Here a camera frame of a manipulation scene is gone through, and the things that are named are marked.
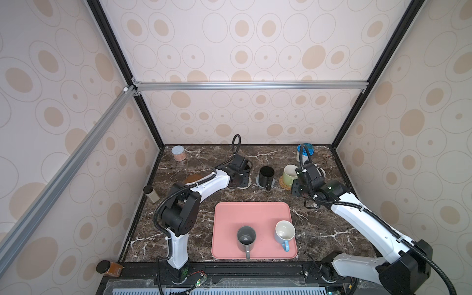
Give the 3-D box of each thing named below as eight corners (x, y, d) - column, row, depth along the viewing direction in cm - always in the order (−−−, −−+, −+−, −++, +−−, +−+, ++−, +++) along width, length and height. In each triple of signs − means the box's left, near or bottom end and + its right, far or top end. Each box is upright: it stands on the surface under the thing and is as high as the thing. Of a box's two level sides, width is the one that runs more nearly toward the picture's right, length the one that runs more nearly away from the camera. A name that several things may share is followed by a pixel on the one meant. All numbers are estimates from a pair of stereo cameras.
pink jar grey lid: (172, 161, 114) (169, 154, 109) (175, 151, 119) (173, 145, 115) (184, 161, 114) (182, 154, 109) (187, 151, 119) (185, 145, 115)
